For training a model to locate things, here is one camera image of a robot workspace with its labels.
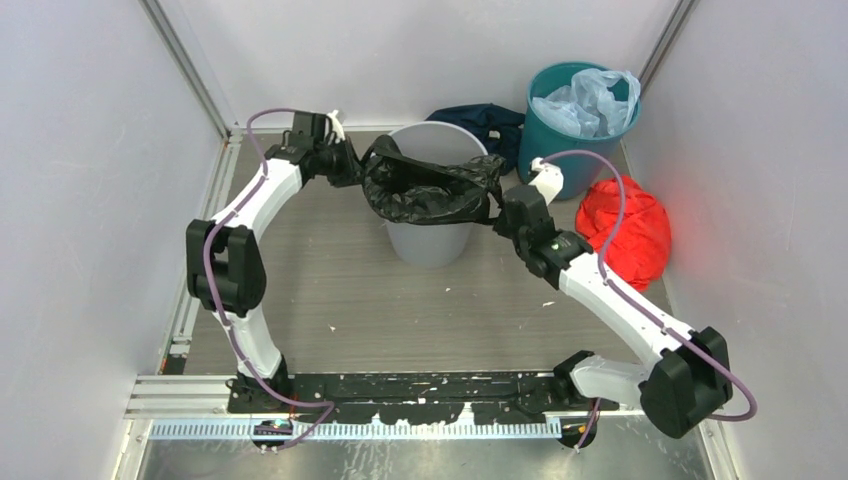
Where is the black trash bag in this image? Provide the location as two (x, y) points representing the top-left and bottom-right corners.
(361, 135), (505, 226)

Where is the teal plastic bucket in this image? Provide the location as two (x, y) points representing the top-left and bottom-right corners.
(517, 62), (642, 182)

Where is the grey translucent trash bin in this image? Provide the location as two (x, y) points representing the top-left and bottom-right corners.
(387, 121), (487, 268)

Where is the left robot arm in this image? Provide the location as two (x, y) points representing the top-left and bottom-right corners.
(186, 109), (360, 413)

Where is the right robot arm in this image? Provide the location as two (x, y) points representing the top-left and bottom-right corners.
(495, 185), (733, 439)

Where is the dark navy cloth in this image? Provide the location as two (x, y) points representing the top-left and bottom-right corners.
(425, 103), (525, 176)

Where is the red cloth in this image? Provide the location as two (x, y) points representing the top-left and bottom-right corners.
(575, 175), (672, 292)

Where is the light blue plastic bag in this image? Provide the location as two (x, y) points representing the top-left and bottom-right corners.
(530, 68), (641, 139)

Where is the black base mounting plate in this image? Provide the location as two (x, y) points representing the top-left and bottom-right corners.
(225, 371), (592, 426)

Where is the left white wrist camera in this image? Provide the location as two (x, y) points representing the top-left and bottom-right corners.
(326, 109), (346, 143)

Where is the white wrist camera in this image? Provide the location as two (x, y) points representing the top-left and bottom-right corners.
(528, 157), (564, 205)
(326, 109), (346, 143)

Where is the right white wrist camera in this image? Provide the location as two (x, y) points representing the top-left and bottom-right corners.
(528, 157), (564, 205)

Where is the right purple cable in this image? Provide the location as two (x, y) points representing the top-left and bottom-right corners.
(539, 149), (759, 453)

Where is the aluminium frame rail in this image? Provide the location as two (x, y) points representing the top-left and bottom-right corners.
(124, 127), (244, 422)

